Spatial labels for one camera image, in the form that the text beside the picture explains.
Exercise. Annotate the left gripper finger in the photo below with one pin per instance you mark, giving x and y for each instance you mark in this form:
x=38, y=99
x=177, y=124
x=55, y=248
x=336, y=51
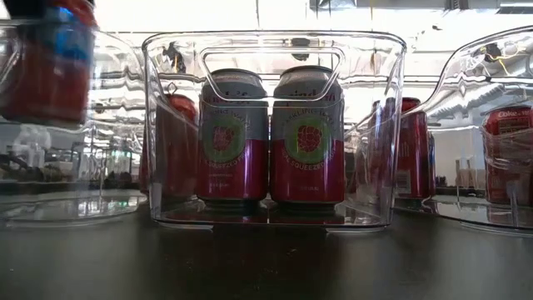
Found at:
x=29, y=7

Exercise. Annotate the red Fanta can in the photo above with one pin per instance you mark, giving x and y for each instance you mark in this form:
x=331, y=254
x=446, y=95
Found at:
x=46, y=83
x=179, y=146

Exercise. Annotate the clear plastic bin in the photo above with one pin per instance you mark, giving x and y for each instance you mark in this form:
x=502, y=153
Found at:
x=375, y=187
x=466, y=83
x=116, y=125

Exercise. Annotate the silver red sparkling water can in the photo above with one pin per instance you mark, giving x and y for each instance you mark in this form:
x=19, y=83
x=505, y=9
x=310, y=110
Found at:
x=233, y=166
x=308, y=175

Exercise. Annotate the red Coca-Cola can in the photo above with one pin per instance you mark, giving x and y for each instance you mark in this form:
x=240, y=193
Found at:
x=412, y=146
x=510, y=166

